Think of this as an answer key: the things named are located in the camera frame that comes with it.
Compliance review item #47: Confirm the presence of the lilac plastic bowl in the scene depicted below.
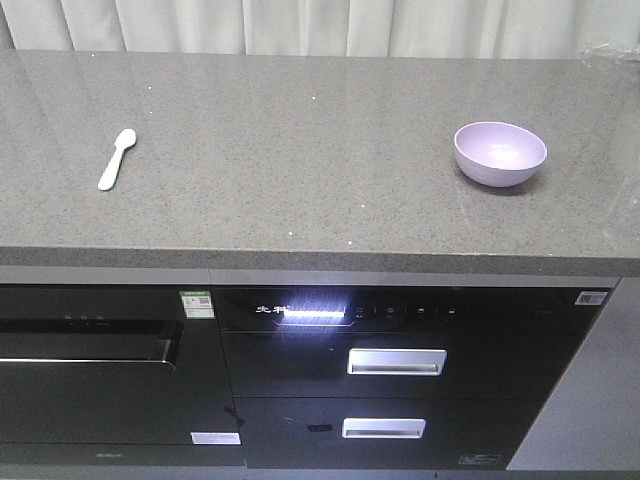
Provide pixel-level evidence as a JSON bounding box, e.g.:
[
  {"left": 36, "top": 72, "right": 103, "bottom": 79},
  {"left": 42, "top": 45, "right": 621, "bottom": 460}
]
[{"left": 453, "top": 121, "right": 548, "bottom": 188}]

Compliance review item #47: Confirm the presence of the pale green plastic spoon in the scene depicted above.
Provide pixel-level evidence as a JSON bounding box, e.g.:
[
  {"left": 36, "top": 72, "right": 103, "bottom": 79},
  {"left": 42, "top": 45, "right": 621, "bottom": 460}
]
[{"left": 97, "top": 128, "right": 137, "bottom": 191}]

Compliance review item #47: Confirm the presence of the black disinfection cabinet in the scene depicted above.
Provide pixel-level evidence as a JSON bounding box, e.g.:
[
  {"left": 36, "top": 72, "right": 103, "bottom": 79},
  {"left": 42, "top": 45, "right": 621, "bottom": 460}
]
[{"left": 214, "top": 285, "right": 609, "bottom": 470}]

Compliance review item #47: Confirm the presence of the white curtain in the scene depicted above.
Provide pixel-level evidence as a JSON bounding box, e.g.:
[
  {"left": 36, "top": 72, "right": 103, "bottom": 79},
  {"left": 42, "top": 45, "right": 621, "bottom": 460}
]
[{"left": 1, "top": 0, "right": 639, "bottom": 59}]

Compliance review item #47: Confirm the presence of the black built-in dishwasher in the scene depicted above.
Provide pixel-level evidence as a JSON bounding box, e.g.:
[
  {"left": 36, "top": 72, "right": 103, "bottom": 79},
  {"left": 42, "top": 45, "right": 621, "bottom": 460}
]
[{"left": 1, "top": 284, "right": 243, "bottom": 467}]

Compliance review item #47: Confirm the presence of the clear plastic wrap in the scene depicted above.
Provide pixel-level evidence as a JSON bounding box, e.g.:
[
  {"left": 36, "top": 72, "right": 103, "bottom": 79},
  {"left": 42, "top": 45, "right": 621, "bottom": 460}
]
[{"left": 580, "top": 42, "right": 639, "bottom": 76}]

